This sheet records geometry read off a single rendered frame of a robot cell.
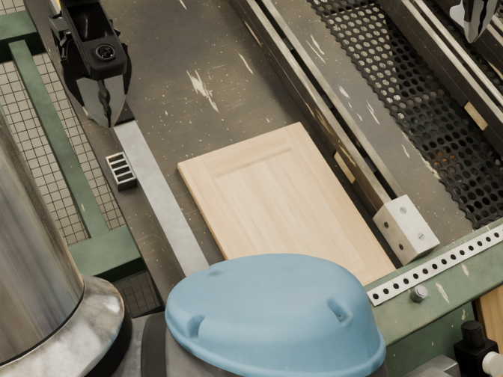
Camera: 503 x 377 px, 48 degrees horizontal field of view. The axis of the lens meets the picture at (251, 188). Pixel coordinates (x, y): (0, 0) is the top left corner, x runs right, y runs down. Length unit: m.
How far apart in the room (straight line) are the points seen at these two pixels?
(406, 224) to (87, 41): 0.76
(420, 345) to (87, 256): 0.67
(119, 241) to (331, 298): 0.91
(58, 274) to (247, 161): 0.96
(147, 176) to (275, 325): 0.91
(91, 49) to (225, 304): 0.46
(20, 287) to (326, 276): 0.16
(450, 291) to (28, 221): 1.02
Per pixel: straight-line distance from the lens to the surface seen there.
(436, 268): 1.22
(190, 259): 1.10
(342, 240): 1.21
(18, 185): 0.29
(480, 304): 1.65
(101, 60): 0.70
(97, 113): 0.81
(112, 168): 1.22
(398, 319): 1.15
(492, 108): 1.51
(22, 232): 0.29
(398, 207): 1.23
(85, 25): 0.73
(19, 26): 1.55
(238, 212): 1.18
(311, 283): 0.33
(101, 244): 1.19
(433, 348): 1.21
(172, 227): 1.12
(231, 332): 0.29
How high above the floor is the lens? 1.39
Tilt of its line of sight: 13 degrees down
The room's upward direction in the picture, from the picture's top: 16 degrees counter-clockwise
